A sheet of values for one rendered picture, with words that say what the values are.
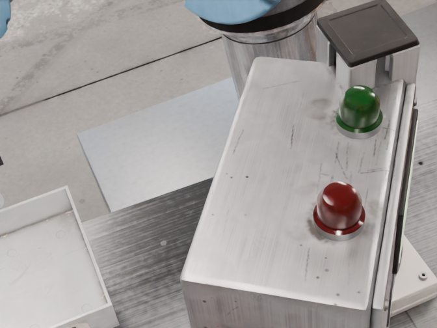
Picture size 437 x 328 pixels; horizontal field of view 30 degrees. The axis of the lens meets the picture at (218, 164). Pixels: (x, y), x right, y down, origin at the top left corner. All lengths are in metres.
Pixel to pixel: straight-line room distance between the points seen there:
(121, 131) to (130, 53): 1.47
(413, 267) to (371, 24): 0.69
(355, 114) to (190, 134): 0.94
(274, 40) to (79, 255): 0.51
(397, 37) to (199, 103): 0.96
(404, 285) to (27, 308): 0.49
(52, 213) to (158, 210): 0.20
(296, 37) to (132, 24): 2.31
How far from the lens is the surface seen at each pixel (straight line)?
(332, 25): 0.49
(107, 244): 1.25
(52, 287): 1.08
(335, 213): 0.40
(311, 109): 0.47
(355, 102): 0.44
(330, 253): 0.41
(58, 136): 2.63
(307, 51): 0.71
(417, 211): 1.25
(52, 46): 2.97
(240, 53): 0.70
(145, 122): 1.40
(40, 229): 1.13
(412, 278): 1.13
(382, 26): 0.49
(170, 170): 1.32
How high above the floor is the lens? 1.81
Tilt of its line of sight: 48 degrees down
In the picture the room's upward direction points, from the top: 9 degrees counter-clockwise
